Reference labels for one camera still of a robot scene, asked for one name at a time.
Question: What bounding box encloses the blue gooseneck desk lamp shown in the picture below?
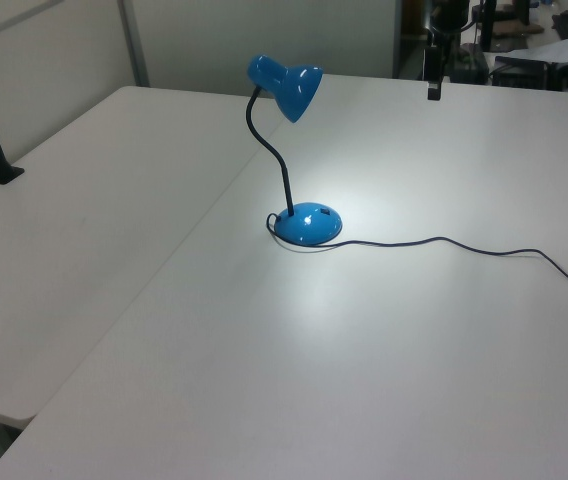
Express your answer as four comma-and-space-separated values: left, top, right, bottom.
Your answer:
242, 53, 344, 247

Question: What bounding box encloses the black equipment box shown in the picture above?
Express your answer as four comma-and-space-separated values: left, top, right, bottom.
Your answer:
492, 54, 549, 89

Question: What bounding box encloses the white paper sheet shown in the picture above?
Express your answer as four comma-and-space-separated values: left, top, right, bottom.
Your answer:
502, 34, 568, 64

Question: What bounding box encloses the grey partition frame post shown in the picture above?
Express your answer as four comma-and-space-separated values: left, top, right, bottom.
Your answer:
116, 0, 151, 87

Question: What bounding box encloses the thin black stand pole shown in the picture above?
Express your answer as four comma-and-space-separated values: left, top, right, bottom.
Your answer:
480, 0, 498, 52

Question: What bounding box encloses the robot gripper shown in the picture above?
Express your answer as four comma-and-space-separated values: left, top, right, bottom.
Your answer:
422, 44, 447, 102

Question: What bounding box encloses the black lamp power cord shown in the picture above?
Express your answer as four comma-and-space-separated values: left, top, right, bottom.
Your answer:
265, 211, 568, 299

